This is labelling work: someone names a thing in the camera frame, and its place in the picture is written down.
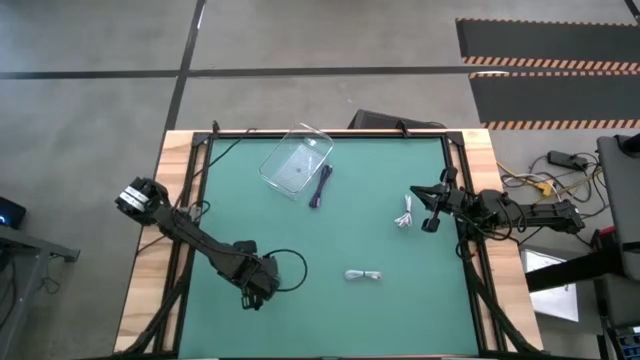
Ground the purple braided USB-C cable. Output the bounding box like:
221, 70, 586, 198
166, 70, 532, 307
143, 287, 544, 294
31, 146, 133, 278
308, 163, 334, 210

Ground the thin dark table cable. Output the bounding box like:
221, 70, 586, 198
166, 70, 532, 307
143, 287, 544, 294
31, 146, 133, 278
134, 127, 259, 254

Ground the black power strip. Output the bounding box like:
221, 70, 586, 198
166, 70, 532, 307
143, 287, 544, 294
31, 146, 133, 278
546, 149, 591, 172

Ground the blue control panel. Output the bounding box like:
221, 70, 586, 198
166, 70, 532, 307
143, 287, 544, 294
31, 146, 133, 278
613, 325, 640, 360

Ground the yellow floor cable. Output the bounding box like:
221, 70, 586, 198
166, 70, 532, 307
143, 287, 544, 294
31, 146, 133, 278
496, 162, 604, 198

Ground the black floor cable tangle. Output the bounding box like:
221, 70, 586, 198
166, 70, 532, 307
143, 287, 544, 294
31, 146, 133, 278
499, 151, 610, 222

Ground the black hazard-striped floor mat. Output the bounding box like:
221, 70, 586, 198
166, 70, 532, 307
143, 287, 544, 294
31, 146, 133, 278
455, 17, 640, 72
468, 71, 640, 131

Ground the white sheet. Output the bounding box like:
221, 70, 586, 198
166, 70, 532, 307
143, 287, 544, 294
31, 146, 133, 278
519, 248, 581, 324

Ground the black support beam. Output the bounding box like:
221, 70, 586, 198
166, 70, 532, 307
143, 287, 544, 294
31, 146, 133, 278
524, 247, 626, 294

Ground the black device with blue light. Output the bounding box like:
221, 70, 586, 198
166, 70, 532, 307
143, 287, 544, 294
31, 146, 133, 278
0, 195, 28, 230

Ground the black aluminium table frame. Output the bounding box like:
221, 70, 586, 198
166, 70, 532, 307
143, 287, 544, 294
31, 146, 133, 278
117, 127, 544, 360

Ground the grey cabinet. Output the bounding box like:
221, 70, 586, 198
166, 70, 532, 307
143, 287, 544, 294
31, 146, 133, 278
596, 133, 640, 284

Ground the grey metal desk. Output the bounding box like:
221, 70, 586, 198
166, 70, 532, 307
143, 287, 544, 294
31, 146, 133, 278
0, 224, 82, 360

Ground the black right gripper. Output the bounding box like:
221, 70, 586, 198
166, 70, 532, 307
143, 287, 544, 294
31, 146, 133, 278
409, 184, 484, 234

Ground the clear plastic container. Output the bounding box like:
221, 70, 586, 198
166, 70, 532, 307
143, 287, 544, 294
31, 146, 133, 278
258, 122, 335, 201

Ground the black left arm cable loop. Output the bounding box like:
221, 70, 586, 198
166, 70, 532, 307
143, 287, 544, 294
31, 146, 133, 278
264, 248, 309, 293

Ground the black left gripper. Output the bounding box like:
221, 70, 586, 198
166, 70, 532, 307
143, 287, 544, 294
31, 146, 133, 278
233, 254, 282, 312

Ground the white USB-C cable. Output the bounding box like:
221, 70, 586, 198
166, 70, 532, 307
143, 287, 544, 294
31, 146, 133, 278
343, 268, 384, 282
393, 193, 414, 229

